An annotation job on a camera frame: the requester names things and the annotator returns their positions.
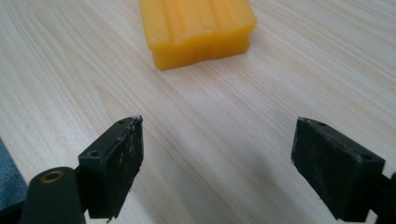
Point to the blue denim cloth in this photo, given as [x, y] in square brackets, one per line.
[9, 180]

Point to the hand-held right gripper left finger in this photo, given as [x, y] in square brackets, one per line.
[109, 168]

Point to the yellow rubber block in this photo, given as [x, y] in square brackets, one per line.
[194, 29]

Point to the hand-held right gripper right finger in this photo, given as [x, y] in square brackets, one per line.
[336, 174]

